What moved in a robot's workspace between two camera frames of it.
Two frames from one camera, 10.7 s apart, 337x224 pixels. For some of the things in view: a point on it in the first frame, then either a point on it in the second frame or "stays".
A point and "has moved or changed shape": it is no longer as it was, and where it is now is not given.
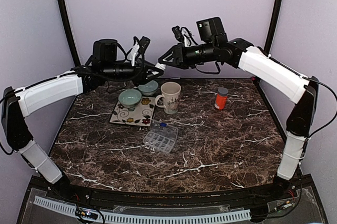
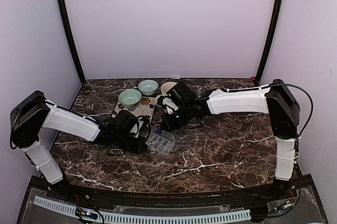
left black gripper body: (138, 78) -> (133, 147)
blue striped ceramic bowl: (149, 89) stays
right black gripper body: (183, 59) -> (183, 118)
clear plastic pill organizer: (161, 136) has moved or changed shape
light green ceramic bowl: (130, 98) stays
